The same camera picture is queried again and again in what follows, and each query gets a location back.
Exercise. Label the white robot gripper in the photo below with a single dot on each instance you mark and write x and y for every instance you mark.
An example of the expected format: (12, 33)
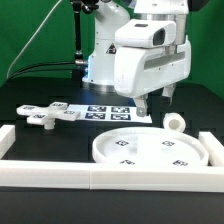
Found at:
(141, 71)

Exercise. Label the white round table top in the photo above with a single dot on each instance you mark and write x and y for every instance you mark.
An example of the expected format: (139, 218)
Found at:
(148, 146)

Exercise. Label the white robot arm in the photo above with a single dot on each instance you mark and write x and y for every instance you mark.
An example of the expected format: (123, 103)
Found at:
(109, 17)

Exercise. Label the white marker sheet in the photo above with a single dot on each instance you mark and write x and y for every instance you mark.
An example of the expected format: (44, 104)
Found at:
(108, 113)

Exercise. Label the white right fence bar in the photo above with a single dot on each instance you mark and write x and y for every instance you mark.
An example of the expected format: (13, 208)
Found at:
(214, 148)

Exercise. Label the white fence bar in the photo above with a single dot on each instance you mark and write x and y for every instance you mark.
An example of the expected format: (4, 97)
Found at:
(214, 148)
(101, 176)
(7, 138)

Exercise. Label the white cross-shaped table base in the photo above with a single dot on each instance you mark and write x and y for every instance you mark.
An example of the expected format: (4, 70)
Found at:
(46, 116)

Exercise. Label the white left fence bar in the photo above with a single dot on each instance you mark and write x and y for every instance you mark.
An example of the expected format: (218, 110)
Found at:
(7, 138)

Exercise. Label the white front fence bar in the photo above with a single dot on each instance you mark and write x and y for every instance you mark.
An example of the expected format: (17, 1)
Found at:
(101, 176)

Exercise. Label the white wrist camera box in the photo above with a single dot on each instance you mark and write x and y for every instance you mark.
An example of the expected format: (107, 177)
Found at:
(146, 33)

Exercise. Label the black camera stand pole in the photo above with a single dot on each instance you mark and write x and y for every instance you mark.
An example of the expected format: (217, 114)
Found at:
(78, 6)

